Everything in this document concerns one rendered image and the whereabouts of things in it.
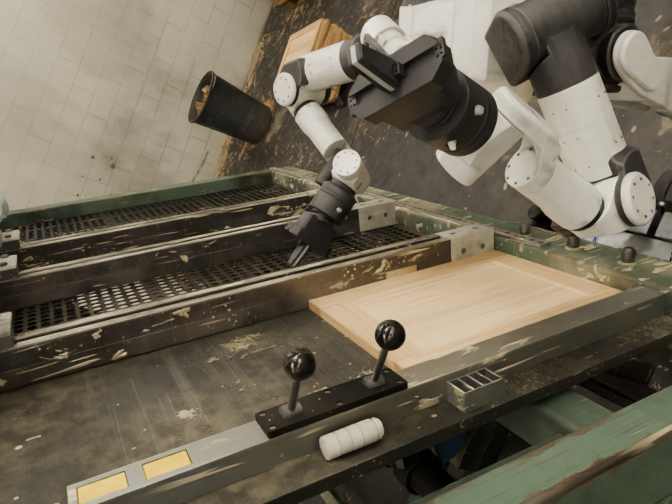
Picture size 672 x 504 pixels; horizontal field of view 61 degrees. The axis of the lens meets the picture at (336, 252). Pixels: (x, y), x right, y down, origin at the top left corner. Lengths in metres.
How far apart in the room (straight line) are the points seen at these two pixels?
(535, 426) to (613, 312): 0.24
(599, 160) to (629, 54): 0.42
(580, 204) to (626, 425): 0.30
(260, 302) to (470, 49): 0.58
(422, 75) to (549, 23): 0.33
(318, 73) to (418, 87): 0.78
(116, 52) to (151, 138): 0.88
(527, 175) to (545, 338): 0.26
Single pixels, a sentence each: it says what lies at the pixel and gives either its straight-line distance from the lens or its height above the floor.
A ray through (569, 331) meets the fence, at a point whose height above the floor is 1.10.
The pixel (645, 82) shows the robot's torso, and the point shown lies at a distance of 1.35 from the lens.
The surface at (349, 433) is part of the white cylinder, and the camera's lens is 0.74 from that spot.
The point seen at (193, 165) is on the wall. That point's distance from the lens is 6.42.
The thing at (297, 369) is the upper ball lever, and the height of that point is 1.55.
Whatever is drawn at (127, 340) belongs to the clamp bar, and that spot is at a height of 1.61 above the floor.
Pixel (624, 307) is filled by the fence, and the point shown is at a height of 0.99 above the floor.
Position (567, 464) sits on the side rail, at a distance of 0.66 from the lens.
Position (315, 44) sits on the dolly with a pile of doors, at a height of 0.39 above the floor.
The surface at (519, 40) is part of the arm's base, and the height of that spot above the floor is 1.36.
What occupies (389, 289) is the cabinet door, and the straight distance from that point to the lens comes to 1.18.
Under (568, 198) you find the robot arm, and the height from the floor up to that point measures 1.25.
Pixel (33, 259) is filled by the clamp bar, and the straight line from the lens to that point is 1.77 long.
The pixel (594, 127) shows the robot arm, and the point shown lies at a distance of 0.92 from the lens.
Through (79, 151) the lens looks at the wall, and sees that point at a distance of 6.19.
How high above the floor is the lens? 1.88
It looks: 31 degrees down
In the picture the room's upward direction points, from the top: 69 degrees counter-clockwise
